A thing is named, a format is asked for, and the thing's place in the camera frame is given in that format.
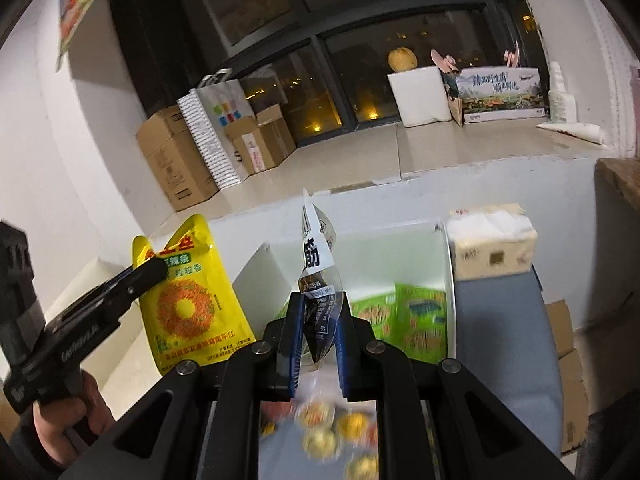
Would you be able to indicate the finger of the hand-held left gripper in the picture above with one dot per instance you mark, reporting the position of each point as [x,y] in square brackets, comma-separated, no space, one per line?
[145,277]

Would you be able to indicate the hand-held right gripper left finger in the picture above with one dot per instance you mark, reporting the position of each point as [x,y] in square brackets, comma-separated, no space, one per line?
[295,342]

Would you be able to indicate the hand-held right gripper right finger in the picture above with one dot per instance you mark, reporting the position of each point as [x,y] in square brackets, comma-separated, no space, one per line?
[344,360]

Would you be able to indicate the yellow snack packet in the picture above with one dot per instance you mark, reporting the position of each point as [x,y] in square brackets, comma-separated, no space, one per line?
[192,315]

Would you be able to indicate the clear white snack packet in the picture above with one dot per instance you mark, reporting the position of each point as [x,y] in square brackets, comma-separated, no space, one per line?
[312,255]

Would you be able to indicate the white cardboard box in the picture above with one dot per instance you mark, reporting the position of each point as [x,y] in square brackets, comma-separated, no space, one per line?
[390,255]

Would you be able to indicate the person's left hand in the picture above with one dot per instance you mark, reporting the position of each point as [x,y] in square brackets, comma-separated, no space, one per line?
[55,422]

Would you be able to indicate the green snack packet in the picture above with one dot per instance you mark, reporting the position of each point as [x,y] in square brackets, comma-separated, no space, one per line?
[372,312]
[420,320]

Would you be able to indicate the white packet with yellow rounds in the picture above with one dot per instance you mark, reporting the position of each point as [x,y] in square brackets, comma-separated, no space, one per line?
[320,430]

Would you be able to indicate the large brown cardboard box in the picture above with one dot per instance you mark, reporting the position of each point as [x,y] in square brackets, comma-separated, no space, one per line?
[172,160]

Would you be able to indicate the dotted white paper bag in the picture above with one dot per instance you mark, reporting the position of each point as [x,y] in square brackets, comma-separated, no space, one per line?
[215,125]

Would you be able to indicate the small brown cardboard box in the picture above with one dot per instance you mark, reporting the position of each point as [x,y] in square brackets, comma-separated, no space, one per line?
[262,142]

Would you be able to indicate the wrapped tissue pack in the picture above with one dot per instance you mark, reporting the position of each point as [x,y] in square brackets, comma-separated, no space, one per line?
[490,240]

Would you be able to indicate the flattened brown cardboard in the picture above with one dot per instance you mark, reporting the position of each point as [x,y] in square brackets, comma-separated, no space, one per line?
[565,360]

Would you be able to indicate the beige window sill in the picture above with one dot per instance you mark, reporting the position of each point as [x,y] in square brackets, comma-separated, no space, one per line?
[450,155]

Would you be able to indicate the white foam box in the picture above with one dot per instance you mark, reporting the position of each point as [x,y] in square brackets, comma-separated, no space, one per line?
[419,97]

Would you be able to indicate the yellow pomelo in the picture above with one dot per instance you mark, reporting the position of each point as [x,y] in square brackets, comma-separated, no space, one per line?
[402,59]

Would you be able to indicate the landscape printed box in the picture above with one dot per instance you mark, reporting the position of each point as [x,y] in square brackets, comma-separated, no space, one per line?
[502,95]

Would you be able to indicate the black framed window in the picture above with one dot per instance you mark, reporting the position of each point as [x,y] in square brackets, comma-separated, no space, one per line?
[350,35]

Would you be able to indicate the pink hand fan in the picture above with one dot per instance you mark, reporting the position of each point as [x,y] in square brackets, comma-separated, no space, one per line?
[513,55]
[444,61]

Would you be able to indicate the white tube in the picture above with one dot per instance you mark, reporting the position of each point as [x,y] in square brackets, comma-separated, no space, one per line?
[575,131]

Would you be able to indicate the white plastic bottle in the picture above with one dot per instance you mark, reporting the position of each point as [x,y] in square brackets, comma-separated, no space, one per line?
[562,95]

